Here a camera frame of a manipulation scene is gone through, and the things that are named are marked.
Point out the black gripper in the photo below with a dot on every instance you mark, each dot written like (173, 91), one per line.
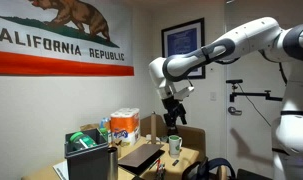
(175, 110)

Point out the dark grey laptop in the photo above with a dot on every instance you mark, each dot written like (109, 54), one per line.
(141, 158)

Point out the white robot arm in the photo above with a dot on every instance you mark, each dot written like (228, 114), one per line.
(276, 45)

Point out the white green mug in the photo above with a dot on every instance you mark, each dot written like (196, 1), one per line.
(175, 143)

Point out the tan armchair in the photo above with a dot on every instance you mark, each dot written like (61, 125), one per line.
(193, 138)

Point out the wooden paper towel holder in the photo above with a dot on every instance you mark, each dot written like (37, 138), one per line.
(152, 125)

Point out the small black usb stick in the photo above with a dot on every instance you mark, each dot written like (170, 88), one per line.
(175, 162)

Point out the paper towel pack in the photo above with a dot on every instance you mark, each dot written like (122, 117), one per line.
(125, 126)

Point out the black backpack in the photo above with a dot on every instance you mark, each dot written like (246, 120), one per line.
(200, 170)

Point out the stainless steel tumbler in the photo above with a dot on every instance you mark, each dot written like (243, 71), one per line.
(113, 163)

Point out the blue spray bottle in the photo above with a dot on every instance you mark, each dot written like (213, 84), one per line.
(105, 128)

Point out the dark grey plastic bin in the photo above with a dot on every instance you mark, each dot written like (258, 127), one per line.
(89, 163)

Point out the green lid container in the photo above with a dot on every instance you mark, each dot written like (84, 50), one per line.
(80, 141)

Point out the framed blue print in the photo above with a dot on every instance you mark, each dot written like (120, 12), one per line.
(183, 38)

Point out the white paper sheets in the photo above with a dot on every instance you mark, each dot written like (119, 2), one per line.
(61, 169)

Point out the California Republic flag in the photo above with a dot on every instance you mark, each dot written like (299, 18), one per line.
(66, 38)

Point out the white light switch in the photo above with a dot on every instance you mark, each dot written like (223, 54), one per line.
(213, 96)

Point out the door lever handle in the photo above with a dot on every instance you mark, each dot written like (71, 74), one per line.
(233, 111)

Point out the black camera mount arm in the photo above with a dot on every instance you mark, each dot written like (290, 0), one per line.
(236, 83)

